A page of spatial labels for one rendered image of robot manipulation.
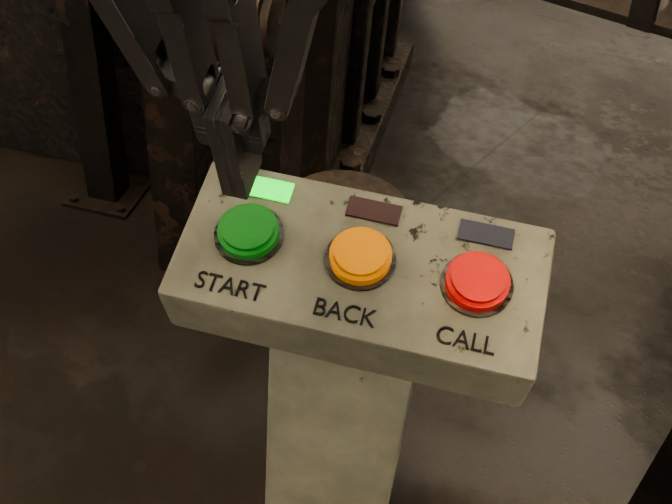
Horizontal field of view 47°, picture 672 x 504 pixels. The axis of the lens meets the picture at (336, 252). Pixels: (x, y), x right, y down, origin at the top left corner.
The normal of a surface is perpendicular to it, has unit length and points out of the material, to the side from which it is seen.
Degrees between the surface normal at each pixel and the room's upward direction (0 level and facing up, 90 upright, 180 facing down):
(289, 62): 110
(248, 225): 20
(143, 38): 77
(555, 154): 0
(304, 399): 90
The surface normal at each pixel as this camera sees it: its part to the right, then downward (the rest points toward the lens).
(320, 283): -0.01, -0.50
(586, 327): 0.07, -0.76
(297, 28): -0.25, 0.84
